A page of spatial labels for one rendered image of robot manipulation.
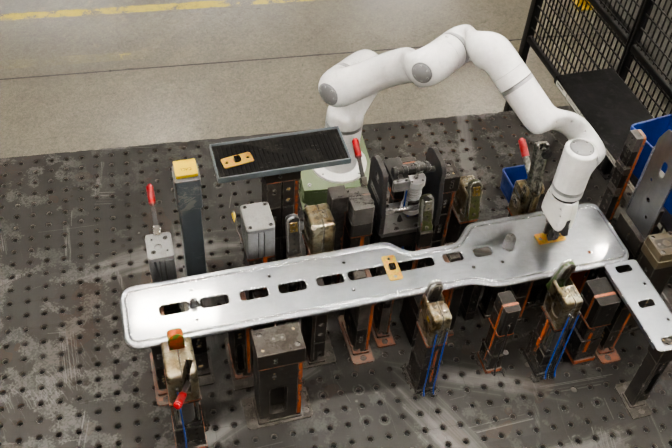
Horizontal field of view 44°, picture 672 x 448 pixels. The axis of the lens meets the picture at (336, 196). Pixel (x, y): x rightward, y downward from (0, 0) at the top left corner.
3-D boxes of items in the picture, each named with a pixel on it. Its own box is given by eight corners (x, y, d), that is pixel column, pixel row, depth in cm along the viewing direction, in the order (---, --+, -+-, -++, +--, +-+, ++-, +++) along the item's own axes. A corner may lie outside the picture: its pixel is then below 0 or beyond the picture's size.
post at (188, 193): (185, 286, 254) (173, 184, 222) (182, 267, 259) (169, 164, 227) (210, 282, 256) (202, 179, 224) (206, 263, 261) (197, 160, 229)
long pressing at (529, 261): (127, 360, 202) (126, 357, 201) (118, 288, 217) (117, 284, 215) (634, 261, 233) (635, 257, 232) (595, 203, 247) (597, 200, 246)
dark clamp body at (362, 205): (341, 303, 253) (349, 217, 226) (329, 269, 262) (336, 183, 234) (374, 296, 256) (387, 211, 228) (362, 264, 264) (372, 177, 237)
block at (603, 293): (569, 368, 241) (596, 310, 221) (552, 336, 249) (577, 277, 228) (599, 361, 243) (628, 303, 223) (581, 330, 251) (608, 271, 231)
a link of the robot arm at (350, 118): (317, 121, 267) (324, 62, 249) (354, 95, 277) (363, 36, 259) (346, 140, 262) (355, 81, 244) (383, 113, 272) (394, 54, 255)
